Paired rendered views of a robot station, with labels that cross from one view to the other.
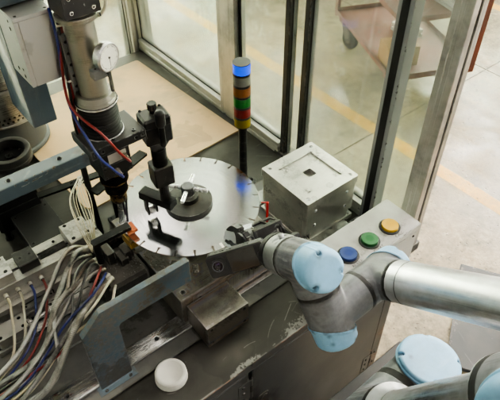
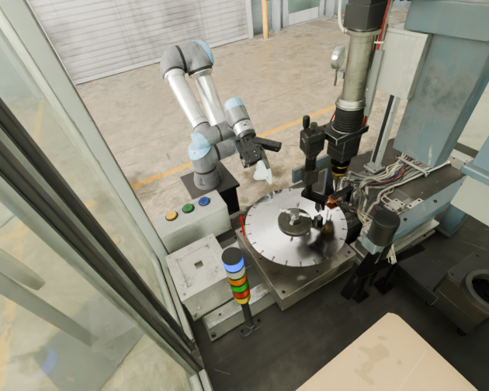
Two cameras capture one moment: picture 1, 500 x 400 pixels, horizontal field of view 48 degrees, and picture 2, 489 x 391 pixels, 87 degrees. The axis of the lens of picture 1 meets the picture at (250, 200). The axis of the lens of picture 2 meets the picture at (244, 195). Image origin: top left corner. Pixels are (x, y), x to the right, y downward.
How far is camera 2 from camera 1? 1.54 m
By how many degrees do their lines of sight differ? 91
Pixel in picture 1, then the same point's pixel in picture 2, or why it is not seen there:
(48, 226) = (409, 262)
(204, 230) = (283, 202)
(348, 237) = (198, 211)
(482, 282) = (184, 87)
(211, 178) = (277, 240)
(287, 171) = (214, 268)
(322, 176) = (191, 259)
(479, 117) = not seen: outside the picture
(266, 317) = not seen: hidden behind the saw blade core
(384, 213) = (168, 225)
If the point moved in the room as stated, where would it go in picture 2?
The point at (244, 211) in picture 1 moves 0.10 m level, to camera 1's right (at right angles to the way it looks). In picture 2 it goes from (257, 212) to (229, 211)
